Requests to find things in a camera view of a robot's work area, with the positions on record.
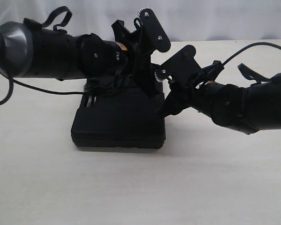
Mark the white curtain backdrop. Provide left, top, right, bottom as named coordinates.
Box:
left=0, top=0, right=281, bottom=41

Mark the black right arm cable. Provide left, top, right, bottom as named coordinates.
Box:
left=220, top=42, right=281, bottom=83

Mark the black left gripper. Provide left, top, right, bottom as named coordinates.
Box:
left=111, top=20, right=161, bottom=97

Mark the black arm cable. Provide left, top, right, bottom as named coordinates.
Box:
left=0, top=6, right=85, bottom=106
left=220, top=42, right=281, bottom=83

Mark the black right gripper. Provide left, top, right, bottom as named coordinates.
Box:
left=155, top=60, right=225, bottom=118

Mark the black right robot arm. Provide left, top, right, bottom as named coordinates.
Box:
left=159, top=64, right=281, bottom=135

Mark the black cord with loop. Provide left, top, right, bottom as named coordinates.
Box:
left=81, top=78, right=136, bottom=97

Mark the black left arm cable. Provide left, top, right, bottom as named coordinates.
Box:
left=0, top=6, right=85, bottom=106

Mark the black plastic carrying case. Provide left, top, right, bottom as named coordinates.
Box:
left=71, top=82, right=166, bottom=149

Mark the black wrist camera mount plate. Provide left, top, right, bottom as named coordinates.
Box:
left=138, top=8, right=171, bottom=53

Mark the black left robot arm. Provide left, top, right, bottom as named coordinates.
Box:
left=0, top=20, right=159, bottom=97

